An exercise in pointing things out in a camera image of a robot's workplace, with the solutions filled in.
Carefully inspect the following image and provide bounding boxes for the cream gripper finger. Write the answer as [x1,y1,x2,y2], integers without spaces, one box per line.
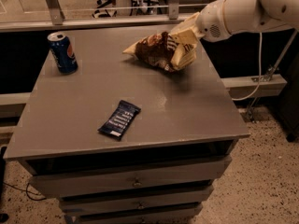
[170,12,200,35]
[170,29,198,70]

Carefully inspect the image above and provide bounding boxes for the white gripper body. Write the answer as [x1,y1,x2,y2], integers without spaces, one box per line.
[196,0,231,42]

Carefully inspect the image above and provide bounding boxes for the brown chip bag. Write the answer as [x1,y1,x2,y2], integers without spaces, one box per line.
[122,32,179,72]

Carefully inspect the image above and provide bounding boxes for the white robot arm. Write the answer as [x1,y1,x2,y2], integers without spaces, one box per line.
[171,0,299,73]

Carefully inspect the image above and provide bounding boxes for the grey drawer cabinet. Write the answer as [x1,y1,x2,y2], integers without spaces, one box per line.
[5,26,248,224]

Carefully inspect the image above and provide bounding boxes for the dark blue snack bar wrapper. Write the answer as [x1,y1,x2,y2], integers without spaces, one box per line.
[98,100,141,140]

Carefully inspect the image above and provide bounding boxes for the blue pepsi soda can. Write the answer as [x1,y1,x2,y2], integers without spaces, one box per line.
[48,32,78,75]

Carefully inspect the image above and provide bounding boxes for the middle grey drawer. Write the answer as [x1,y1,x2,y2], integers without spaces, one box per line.
[60,184,213,217]

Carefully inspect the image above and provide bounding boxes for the grey drawer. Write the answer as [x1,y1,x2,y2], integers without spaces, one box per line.
[60,184,213,217]
[64,203,203,224]
[29,155,232,198]

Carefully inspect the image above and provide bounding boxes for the bottom grey drawer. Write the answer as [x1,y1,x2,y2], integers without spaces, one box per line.
[64,203,203,224]

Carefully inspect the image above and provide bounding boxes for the top grey drawer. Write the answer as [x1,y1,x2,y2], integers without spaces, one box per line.
[29,155,232,198]

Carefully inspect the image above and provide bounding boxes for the white cable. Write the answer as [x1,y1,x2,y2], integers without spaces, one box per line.
[232,31,264,102]

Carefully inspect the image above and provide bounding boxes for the metal railing frame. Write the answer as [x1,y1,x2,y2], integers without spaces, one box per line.
[0,0,299,119]

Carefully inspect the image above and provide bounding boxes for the black floor cable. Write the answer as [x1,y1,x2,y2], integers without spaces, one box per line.
[3,181,48,202]

